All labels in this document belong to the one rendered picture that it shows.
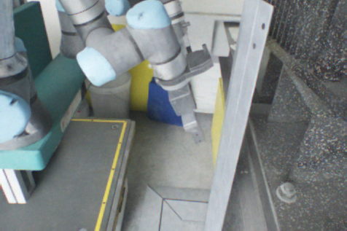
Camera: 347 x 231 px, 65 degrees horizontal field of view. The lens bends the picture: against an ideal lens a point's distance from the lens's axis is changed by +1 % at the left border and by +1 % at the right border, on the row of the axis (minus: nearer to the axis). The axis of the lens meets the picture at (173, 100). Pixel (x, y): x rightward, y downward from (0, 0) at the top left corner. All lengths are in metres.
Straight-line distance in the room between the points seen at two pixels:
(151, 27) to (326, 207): 0.52
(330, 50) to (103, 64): 0.44
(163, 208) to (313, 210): 0.86
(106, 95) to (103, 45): 1.17
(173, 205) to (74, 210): 0.53
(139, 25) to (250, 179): 0.70
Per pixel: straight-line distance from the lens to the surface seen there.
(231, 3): 1.79
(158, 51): 0.53
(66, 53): 1.11
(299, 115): 0.89
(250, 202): 0.96
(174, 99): 0.57
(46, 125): 0.72
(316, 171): 0.71
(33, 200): 1.14
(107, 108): 1.74
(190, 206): 1.41
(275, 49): 0.81
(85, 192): 1.10
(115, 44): 0.52
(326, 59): 0.62
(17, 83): 0.51
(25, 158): 0.71
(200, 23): 1.75
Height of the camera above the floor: 1.15
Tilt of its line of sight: 32 degrees down
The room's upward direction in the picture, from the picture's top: 3 degrees clockwise
